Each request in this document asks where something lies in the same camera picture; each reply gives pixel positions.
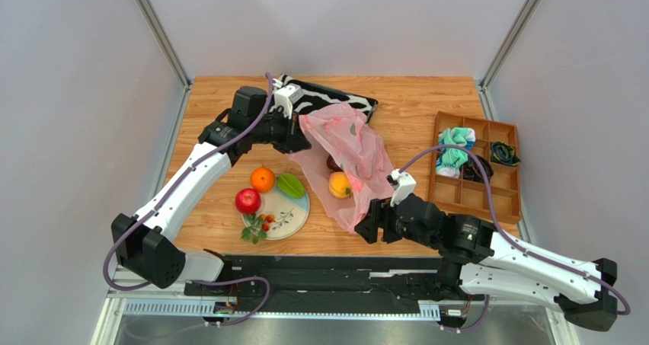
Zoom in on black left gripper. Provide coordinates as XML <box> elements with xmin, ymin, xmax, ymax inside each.
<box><xmin>250</xmin><ymin>108</ymin><xmax>312</xmax><ymax>155</ymax></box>

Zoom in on green star fruit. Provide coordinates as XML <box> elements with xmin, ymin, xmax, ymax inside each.
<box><xmin>276</xmin><ymin>173</ymin><xmax>305</xmax><ymax>199</ymax></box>

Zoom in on orange fruit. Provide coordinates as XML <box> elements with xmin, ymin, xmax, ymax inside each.
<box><xmin>250</xmin><ymin>167</ymin><xmax>276</xmax><ymax>193</ymax></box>

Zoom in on yellow peach fruit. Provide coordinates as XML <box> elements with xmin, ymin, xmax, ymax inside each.
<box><xmin>328</xmin><ymin>171</ymin><xmax>352</xmax><ymax>199</ymax></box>

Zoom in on pink printed plastic bag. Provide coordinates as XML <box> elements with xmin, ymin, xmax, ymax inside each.
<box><xmin>289</xmin><ymin>104</ymin><xmax>394</xmax><ymax>235</ymax></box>

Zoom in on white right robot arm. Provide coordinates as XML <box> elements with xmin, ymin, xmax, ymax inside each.
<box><xmin>354</xmin><ymin>194</ymin><xmax>618</xmax><ymax>332</ymax></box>

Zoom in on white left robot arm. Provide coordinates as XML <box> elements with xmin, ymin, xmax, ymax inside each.
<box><xmin>110</xmin><ymin>85</ymin><xmax>311</xmax><ymax>289</ymax></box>

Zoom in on zebra striped cloth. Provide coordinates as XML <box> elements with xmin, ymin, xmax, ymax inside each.
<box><xmin>273</xmin><ymin>74</ymin><xmax>379</xmax><ymax>120</ymax></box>

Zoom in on red apple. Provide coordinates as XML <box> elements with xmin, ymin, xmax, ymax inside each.
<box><xmin>235</xmin><ymin>188</ymin><xmax>261</xmax><ymax>215</ymax></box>

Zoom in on white floral plate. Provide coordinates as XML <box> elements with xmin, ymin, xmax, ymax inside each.
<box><xmin>241</xmin><ymin>187</ymin><xmax>311</xmax><ymax>242</ymax></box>

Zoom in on wooden compartment tray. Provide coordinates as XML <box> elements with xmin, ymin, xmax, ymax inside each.
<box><xmin>428</xmin><ymin>112</ymin><xmax>522</xmax><ymax>226</ymax></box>

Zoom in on teal and white socks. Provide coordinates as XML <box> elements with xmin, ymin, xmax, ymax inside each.
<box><xmin>435</xmin><ymin>127</ymin><xmax>476</xmax><ymax>178</ymax></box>

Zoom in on black rolled socks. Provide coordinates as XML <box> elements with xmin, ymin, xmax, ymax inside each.
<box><xmin>462</xmin><ymin>155</ymin><xmax>494</xmax><ymax>184</ymax></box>

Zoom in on dark blue patterned socks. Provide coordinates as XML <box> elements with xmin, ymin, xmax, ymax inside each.
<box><xmin>490</xmin><ymin>141</ymin><xmax>521</xmax><ymax>167</ymax></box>

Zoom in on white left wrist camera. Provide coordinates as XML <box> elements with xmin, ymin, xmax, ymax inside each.
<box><xmin>273</xmin><ymin>85</ymin><xmax>304</xmax><ymax>119</ymax></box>

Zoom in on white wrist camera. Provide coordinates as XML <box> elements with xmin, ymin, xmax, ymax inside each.
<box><xmin>387</xmin><ymin>169</ymin><xmax>417</xmax><ymax>207</ymax></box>
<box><xmin>273</xmin><ymin>85</ymin><xmax>304</xmax><ymax>119</ymax></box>

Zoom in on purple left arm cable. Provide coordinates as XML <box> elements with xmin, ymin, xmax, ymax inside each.
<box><xmin>103</xmin><ymin>72</ymin><xmax>277</xmax><ymax>291</ymax></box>

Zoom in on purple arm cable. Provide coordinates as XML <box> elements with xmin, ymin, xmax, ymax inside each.
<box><xmin>103</xmin><ymin>72</ymin><xmax>277</xmax><ymax>291</ymax></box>
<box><xmin>398</xmin><ymin>144</ymin><xmax>631</xmax><ymax>317</ymax></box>

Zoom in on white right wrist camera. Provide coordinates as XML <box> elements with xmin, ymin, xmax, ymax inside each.
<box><xmin>387</xmin><ymin>169</ymin><xmax>417</xmax><ymax>207</ymax></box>

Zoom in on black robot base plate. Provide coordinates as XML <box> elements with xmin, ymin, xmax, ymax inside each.
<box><xmin>183</xmin><ymin>254</ymin><xmax>485</xmax><ymax>315</ymax></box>

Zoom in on aluminium frame rail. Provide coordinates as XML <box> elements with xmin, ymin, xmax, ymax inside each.
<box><xmin>91</xmin><ymin>283</ymin><xmax>579</xmax><ymax>344</ymax></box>

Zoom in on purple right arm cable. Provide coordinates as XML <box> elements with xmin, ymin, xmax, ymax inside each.
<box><xmin>398</xmin><ymin>144</ymin><xmax>631</xmax><ymax>317</ymax></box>

